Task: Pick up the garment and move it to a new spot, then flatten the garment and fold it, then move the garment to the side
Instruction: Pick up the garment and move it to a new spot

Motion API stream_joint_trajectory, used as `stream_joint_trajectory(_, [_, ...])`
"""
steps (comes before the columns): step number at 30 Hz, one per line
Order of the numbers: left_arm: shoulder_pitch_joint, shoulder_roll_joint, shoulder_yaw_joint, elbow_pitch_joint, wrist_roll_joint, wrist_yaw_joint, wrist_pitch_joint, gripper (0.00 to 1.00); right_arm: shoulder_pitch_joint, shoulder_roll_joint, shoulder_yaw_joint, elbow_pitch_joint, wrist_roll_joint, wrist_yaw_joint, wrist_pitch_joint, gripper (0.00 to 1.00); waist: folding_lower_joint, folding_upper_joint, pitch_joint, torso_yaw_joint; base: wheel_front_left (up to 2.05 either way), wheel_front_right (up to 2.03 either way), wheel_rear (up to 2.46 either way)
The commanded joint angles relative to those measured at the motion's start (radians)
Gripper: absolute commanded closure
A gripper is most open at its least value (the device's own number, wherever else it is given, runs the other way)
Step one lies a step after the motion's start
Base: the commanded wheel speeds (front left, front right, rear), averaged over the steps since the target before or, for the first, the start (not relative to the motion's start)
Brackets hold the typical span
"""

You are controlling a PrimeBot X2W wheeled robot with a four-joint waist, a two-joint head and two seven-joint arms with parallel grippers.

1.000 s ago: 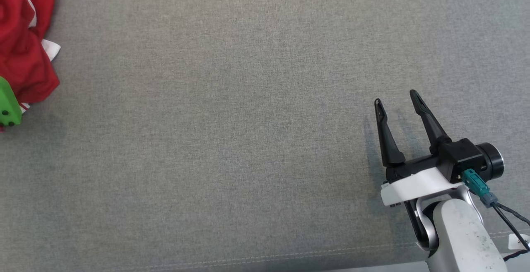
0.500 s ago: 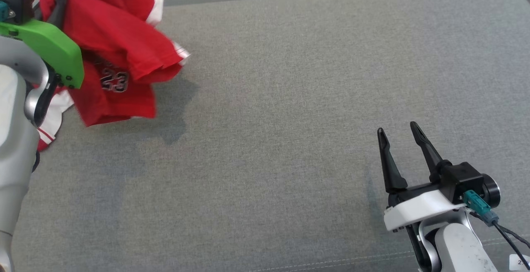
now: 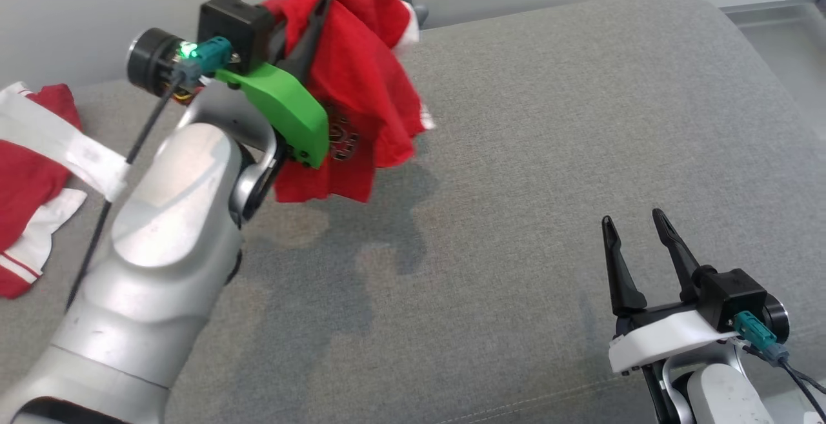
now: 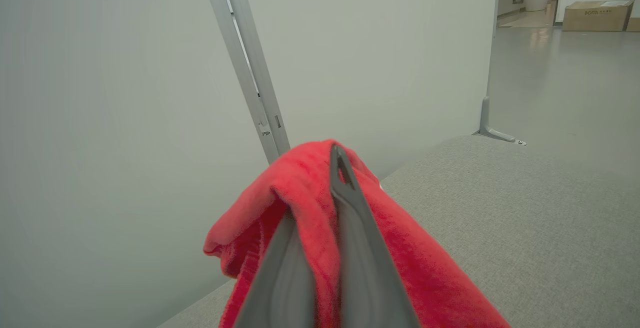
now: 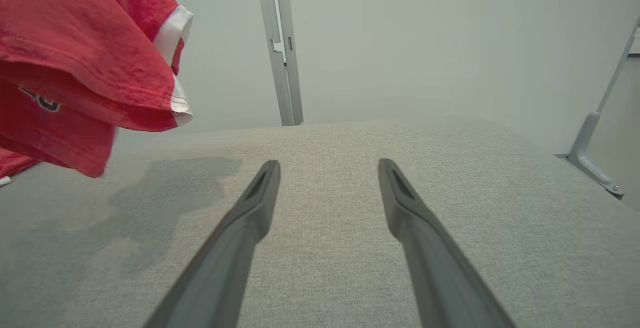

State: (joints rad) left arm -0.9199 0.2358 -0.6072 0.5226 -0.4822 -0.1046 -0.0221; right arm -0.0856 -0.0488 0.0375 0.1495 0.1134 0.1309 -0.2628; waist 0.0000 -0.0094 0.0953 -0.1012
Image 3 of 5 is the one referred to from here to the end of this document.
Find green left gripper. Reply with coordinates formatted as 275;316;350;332
215;0;334;169

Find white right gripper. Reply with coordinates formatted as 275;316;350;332
601;208;743;376

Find red shorts with white waistband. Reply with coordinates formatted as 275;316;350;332
261;0;436;204

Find red jersey with black lettering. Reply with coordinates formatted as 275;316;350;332
0;82;88;300

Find teal left camera connector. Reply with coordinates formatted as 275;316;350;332
171;37;233;86

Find teal camera connector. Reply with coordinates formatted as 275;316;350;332
734;311;789;363
171;37;233;86

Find teal right camera connector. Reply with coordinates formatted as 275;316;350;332
734;311;789;363

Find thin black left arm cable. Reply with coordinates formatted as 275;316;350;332
65;72;194;312

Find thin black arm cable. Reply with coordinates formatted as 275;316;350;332
742;340;826;424
65;72;194;312

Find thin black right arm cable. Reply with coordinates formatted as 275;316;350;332
742;340;826;424

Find white tape label on cable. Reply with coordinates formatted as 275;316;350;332
0;92;130;203

